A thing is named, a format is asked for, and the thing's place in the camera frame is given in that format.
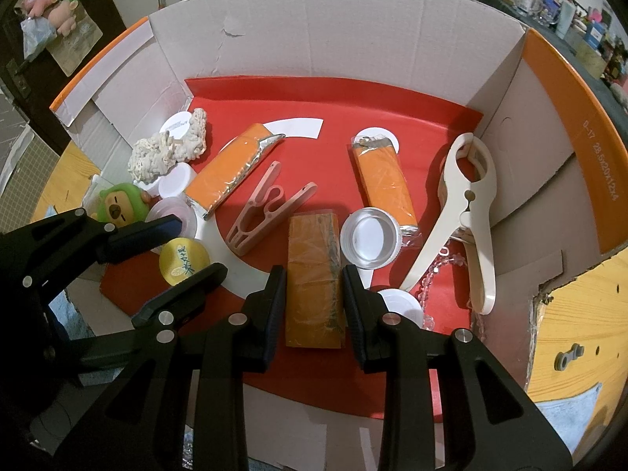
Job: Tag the red printed paper liner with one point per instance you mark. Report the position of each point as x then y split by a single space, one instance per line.
319 103

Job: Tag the pink plush toy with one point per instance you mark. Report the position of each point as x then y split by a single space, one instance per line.
54 12

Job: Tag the small grey metal link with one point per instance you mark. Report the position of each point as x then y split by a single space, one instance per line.
568 357

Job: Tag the white lid with grey print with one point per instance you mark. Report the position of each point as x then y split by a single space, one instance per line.
175 125

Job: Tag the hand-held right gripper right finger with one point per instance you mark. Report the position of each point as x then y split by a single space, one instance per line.
354 304

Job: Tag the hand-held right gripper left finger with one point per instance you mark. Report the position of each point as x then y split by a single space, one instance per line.
274 304

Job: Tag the yellow plastic cap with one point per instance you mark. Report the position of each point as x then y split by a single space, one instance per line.
184 262

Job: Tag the white plastic cap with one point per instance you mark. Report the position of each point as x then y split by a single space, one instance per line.
400 304
176 179

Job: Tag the hanging paper sheet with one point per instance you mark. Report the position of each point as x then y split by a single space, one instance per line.
78 44

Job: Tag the pink clothes clip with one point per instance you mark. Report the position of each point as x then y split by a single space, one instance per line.
255 221

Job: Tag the row of bottles and jars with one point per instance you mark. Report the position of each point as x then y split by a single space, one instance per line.
579 10

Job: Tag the cardboard box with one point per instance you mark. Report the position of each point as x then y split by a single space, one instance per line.
343 34

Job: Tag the translucent round lid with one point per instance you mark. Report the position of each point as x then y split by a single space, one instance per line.
169 213

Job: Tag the white ribbed screw cap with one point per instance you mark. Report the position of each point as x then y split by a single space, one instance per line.
370 238

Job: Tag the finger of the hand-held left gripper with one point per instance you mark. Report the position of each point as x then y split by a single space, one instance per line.
142 238
201 284

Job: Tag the yellow and green plush toy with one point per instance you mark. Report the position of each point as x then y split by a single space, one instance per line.
120 206

